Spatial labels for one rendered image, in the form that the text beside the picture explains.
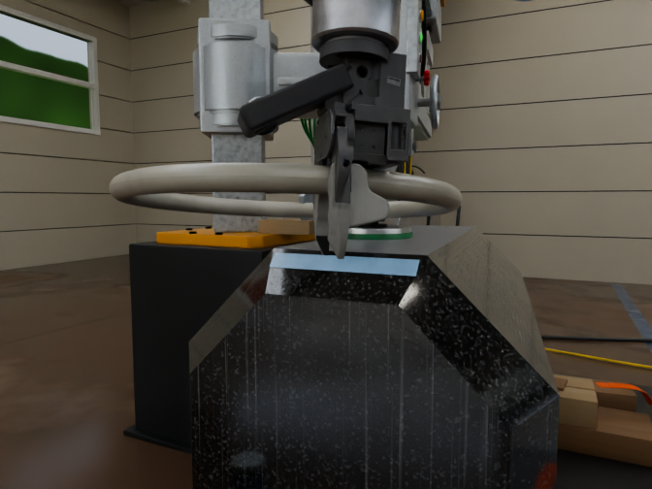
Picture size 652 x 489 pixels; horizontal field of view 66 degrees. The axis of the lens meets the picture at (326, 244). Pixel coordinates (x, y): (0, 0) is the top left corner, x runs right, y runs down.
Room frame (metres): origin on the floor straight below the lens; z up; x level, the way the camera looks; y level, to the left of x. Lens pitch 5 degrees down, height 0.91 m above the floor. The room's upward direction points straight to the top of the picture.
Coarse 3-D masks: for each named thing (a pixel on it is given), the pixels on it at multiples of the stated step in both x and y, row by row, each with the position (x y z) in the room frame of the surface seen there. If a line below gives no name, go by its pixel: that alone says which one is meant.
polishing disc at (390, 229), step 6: (354, 228) 1.29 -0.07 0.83; (360, 228) 1.29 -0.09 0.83; (366, 228) 1.29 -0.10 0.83; (372, 228) 1.29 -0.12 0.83; (378, 228) 1.29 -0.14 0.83; (384, 228) 1.28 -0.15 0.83; (390, 228) 1.28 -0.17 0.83; (396, 228) 1.28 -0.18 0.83; (402, 228) 1.28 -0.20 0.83; (408, 228) 1.31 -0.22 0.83
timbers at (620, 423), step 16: (608, 400) 2.03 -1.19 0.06; (624, 400) 2.01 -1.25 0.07; (608, 416) 1.77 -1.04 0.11; (624, 416) 1.77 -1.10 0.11; (640, 416) 1.77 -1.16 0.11; (560, 432) 1.71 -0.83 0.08; (576, 432) 1.68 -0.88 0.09; (592, 432) 1.66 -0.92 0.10; (608, 432) 1.65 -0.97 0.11; (624, 432) 1.65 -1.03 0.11; (640, 432) 1.65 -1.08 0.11; (560, 448) 1.71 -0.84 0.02; (576, 448) 1.68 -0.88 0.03; (592, 448) 1.66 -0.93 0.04; (608, 448) 1.64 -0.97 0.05; (624, 448) 1.62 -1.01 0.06; (640, 448) 1.60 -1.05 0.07; (640, 464) 1.60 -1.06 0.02
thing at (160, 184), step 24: (144, 168) 0.55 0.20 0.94; (168, 168) 0.53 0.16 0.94; (192, 168) 0.51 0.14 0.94; (216, 168) 0.50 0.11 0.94; (240, 168) 0.50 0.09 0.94; (264, 168) 0.50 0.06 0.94; (288, 168) 0.50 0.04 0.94; (312, 168) 0.50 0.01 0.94; (120, 192) 0.59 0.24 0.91; (144, 192) 0.55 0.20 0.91; (168, 192) 0.54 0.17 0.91; (264, 192) 0.51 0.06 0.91; (288, 192) 0.50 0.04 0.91; (312, 192) 0.51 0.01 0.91; (384, 192) 0.53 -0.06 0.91; (408, 192) 0.54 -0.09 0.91; (432, 192) 0.56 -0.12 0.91; (456, 192) 0.62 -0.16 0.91; (288, 216) 0.96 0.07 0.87; (312, 216) 0.96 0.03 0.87; (408, 216) 0.85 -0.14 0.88
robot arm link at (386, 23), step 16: (320, 0) 0.50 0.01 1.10; (336, 0) 0.49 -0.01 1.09; (352, 0) 0.48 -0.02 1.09; (368, 0) 0.49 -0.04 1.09; (384, 0) 0.49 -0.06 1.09; (320, 16) 0.50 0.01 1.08; (336, 16) 0.49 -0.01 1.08; (352, 16) 0.48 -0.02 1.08; (368, 16) 0.48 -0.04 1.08; (384, 16) 0.49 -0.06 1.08; (400, 16) 0.52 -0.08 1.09; (320, 32) 0.50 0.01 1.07; (336, 32) 0.49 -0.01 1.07; (352, 32) 0.49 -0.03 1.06; (368, 32) 0.49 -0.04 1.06; (384, 32) 0.49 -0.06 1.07
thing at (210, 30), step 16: (208, 32) 1.86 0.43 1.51; (224, 32) 1.84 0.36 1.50; (240, 32) 1.85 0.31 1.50; (256, 32) 1.87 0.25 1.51; (272, 32) 1.93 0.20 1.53; (272, 48) 1.97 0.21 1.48; (208, 112) 1.86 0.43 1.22; (208, 128) 1.86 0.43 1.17; (224, 128) 1.87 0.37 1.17; (240, 128) 1.87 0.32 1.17
